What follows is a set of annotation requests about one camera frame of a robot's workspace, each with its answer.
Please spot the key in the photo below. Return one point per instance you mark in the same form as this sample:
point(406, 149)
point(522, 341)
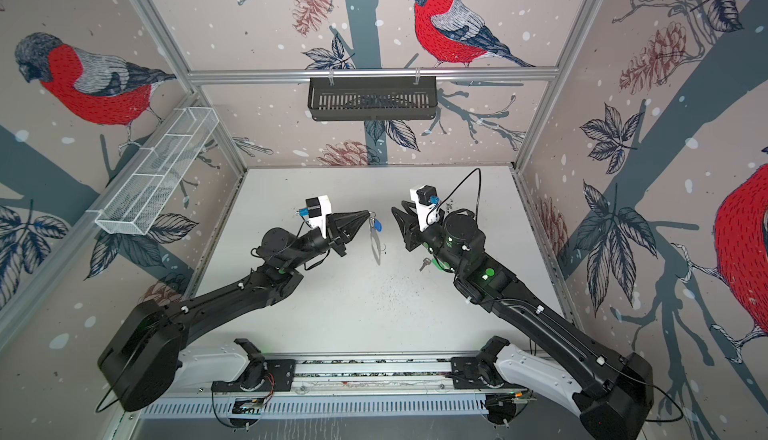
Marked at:
point(425, 263)

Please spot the white wire mesh basket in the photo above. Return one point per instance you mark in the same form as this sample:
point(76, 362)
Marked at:
point(139, 201)

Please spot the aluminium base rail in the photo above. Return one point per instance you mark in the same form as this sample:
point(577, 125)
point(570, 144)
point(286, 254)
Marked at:
point(394, 386)

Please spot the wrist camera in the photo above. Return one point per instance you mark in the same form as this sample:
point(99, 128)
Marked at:
point(315, 213)
point(426, 202)

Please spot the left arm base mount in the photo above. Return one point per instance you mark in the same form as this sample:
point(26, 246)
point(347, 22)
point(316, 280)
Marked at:
point(260, 374)

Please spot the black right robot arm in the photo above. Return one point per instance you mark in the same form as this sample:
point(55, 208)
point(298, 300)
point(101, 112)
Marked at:
point(611, 394)

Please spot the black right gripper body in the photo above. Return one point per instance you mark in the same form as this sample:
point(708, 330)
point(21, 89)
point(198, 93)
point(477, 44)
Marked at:
point(417, 237)

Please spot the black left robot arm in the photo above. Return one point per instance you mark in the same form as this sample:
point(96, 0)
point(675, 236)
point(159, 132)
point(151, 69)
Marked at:
point(140, 361)

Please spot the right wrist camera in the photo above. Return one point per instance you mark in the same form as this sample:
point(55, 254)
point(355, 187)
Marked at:
point(426, 202)

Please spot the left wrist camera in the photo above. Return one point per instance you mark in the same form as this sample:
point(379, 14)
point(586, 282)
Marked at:
point(315, 213)

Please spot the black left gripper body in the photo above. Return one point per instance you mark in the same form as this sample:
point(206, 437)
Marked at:
point(333, 241)

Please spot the black wall basket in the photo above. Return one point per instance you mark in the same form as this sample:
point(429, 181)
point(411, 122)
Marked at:
point(362, 99)

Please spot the small circuit board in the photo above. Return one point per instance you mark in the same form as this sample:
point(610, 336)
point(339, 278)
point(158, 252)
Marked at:
point(249, 406)

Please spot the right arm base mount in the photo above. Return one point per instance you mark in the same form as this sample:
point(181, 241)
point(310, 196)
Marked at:
point(480, 371)

